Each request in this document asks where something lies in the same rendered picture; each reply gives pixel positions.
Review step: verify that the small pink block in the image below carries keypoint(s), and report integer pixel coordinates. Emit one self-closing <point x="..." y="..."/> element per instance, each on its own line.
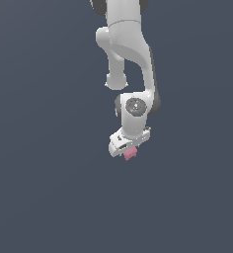
<point x="130" y="153"/>

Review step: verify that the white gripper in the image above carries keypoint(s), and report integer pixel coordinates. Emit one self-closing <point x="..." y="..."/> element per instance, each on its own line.
<point x="126" y="142"/>

